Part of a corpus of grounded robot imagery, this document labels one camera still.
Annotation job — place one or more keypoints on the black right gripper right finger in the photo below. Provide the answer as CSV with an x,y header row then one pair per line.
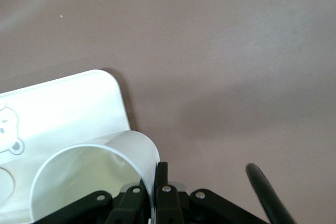
x,y
168,197

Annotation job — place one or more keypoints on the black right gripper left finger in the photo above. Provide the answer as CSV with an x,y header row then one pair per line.
x,y
131,200

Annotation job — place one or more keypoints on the white plastic cup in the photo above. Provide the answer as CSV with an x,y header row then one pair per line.
x,y
141,150

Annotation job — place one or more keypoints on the cream bear print tray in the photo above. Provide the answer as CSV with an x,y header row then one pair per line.
x,y
65,108

